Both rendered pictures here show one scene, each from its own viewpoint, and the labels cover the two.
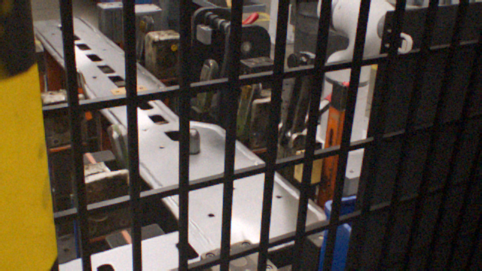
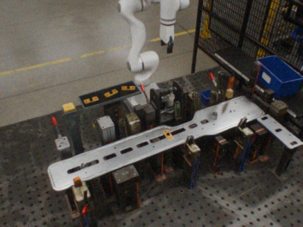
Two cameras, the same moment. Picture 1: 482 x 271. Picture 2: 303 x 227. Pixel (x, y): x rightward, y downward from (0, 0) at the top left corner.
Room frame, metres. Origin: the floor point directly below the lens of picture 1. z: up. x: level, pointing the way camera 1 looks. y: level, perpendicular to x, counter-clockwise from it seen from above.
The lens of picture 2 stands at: (1.29, 1.57, 2.33)
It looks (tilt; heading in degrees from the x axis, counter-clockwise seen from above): 42 degrees down; 275
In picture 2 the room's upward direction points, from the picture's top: straight up
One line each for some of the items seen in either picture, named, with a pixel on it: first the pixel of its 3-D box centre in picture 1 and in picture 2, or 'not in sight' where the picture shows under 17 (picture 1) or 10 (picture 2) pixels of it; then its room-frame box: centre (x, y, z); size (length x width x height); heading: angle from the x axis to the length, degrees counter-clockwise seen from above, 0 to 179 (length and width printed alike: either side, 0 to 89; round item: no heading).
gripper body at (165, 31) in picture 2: not in sight; (167, 30); (1.34, 0.01, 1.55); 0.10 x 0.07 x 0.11; 115
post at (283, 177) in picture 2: not in sight; (285, 159); (0.58, 0.27, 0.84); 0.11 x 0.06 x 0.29; 122
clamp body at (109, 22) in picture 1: (114, 57); (67, 162); (1.89, 0.44, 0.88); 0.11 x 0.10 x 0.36; 122
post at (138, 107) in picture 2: not in sight; (139, 129); (1.50, 0.14, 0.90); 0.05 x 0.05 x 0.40; 32
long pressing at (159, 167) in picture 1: (123, 90); (165, 137); (1.32, 0.29, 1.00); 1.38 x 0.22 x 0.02; 32
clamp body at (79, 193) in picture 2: not in sight; (86, 210); (1.71, 0.74, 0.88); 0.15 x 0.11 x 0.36; 122
